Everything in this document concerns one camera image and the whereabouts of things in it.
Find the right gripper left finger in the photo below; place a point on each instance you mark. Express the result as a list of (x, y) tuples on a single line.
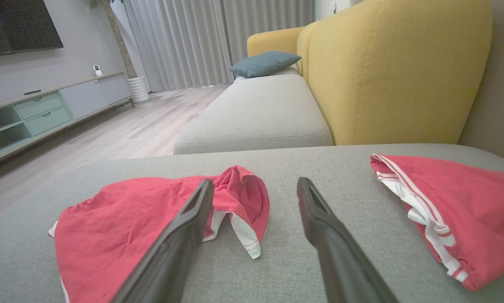
[(168, 261)]

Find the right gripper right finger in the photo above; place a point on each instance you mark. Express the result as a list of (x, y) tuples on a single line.
[(340, 269)]

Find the red shorts with white hem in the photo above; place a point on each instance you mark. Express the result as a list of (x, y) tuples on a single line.
[(117, 227)]

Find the red Bulls 23 jersey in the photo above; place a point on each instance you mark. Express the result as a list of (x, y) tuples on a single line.
[(475, 210)]

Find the large grey sofa seat cushion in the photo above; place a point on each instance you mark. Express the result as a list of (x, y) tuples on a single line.
[(319, 168)]

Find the white ribbed plant pot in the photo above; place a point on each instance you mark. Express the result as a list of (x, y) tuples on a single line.
[(139, 89)]

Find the grey and mint TV cabinet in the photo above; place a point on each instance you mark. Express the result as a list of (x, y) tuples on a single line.
[(83, 97)]

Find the yellow sofa backrest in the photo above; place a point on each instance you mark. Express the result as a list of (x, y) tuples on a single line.
[(395, 71)]

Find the light grey sheer curtain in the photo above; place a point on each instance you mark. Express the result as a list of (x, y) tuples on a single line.
[(176, 42)]

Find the blue-grey throw pillow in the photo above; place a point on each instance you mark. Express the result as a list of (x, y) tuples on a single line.
[(264, 63)]

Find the indoor tree with brown trunk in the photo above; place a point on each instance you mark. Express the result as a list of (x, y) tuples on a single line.
[(119, 42)]

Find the yellow sofa armrest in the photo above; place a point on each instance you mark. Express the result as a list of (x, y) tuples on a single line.
[(273, 40)]

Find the grey sofa backrest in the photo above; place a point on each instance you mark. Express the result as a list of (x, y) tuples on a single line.
[(496, 84)]

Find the grey pleated curtain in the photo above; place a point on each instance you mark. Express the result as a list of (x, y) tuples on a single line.
[(269, 21)]

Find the black flat television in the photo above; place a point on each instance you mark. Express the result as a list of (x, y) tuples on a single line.
[(16, 25)]

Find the small white security camera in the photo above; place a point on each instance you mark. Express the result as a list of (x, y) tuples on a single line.
[(97, 70)]

